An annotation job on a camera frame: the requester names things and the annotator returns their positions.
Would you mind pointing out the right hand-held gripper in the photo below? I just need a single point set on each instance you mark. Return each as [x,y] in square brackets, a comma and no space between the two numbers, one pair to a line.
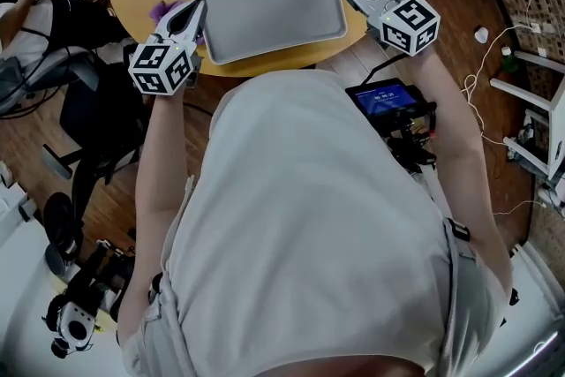
[410,24]

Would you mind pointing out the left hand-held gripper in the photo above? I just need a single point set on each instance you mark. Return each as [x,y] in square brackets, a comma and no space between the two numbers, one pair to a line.
[161,68]

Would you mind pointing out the grey plastic tray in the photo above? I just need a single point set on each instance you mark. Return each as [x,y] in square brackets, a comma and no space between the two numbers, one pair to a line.
[269,9]

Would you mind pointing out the person's right forearm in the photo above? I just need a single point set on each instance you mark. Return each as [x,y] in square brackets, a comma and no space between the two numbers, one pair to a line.
[450,110]

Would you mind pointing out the person's left forearm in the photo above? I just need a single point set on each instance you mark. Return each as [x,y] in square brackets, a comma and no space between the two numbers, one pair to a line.
[161,145]

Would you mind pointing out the black chest monitor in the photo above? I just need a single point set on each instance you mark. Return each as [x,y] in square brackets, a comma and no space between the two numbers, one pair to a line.
[386,99]

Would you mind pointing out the small white floor object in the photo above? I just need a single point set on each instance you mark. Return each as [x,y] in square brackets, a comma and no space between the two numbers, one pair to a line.
[482,34]

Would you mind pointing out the black office chair grey armrests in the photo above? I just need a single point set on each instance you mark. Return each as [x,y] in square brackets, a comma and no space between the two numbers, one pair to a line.
[101,119]

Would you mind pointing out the green bottle white cap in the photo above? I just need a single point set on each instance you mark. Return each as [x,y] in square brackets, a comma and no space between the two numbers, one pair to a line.
[510,62]

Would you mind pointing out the white side table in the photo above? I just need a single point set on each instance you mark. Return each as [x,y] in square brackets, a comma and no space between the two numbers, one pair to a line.
[540,101]

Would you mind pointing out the person's white shirt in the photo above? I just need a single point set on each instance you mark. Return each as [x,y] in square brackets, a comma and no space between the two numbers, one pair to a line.
[309,212]

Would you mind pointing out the white and black device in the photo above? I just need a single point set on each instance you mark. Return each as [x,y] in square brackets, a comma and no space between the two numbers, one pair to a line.
[73,326]

